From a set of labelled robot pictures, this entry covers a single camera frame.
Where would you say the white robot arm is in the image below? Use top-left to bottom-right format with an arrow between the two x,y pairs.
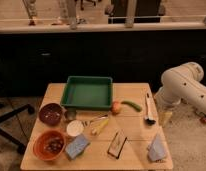
155,62 -> 206,115

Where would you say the purple bowl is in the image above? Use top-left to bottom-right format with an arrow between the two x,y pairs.
38,103 -> 63,126

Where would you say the orange bowl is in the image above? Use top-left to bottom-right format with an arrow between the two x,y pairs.
33,130 -> 66,161

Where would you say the green plastic tray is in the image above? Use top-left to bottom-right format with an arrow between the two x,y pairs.
60,76 -> 113,111

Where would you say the orange fruit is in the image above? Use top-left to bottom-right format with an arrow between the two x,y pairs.
111,101 -> 121,115

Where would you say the small metal cup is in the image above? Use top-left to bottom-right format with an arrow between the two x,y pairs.
64,108 -> 76,121

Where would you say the white cup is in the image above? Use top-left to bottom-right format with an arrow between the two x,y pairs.
66,120 -> 84,137

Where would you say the black framed brush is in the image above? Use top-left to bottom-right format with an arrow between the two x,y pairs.
107,131 -> 127,159

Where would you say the wooden table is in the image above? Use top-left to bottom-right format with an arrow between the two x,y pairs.
20,82 -> 174,171

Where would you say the blue sponge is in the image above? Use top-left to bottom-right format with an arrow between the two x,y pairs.
65,134 -> 90,160

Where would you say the light blue folded cloth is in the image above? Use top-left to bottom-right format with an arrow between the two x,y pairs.
147,134 -> 167,162

